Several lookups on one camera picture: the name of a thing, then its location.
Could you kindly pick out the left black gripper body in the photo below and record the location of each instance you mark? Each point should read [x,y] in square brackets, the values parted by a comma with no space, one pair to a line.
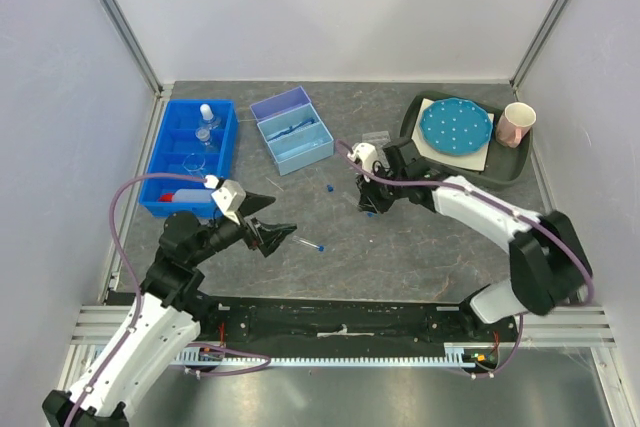
[232,231]

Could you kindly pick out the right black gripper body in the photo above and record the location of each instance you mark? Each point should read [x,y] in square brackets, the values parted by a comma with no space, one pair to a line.
[391,191]

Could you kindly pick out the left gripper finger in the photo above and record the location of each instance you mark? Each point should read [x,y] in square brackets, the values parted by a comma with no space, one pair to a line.
[269,237]
[253,203]

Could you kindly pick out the red cap wash bottle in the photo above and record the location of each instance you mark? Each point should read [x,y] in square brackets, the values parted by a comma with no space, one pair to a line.
[199,196]

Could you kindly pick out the glass funnel dish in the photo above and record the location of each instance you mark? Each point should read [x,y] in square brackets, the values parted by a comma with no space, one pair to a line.
[195,164]

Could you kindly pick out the glass stirring pipette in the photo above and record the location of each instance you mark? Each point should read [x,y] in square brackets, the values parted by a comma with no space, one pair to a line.
[300,143]

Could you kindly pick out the small glass beaker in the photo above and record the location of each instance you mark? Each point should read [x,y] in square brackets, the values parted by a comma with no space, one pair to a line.
[205,138]

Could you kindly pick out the clear flask white cap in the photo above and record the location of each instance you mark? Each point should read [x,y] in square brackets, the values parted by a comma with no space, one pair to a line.
[209,119]

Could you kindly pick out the blue safety glasses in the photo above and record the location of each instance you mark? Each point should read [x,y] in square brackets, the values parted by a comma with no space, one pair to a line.
[292,128]

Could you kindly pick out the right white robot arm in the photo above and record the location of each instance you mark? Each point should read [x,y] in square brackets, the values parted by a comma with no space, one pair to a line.
[547,263]

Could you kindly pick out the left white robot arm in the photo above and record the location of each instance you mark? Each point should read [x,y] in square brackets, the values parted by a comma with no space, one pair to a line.
[165,317]

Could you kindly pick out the clear test tube rack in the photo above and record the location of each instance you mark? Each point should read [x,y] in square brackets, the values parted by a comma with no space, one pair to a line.
[378,138]

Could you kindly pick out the light blue box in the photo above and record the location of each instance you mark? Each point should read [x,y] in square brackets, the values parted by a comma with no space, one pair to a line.
[293,160]
[287,122]

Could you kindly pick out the blue compartment bin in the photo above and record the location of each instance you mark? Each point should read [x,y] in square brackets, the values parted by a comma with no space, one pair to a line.
[178,151]

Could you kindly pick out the teal dotted plate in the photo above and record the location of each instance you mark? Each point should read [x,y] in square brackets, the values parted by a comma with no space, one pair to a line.
[455,127]

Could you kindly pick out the white paper sheet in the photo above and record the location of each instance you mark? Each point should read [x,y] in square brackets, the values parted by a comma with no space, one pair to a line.
[454,132]

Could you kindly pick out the purple plastic box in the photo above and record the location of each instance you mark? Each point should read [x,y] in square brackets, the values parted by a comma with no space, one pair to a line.
[280,103]

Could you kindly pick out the pink paper cup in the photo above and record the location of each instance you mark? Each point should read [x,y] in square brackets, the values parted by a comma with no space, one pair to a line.
[515,122]

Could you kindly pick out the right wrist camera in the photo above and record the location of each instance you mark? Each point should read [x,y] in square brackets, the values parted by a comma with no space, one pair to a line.
[365,155]

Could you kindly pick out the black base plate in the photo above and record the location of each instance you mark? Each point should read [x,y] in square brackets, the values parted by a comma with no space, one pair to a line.
[314,329]

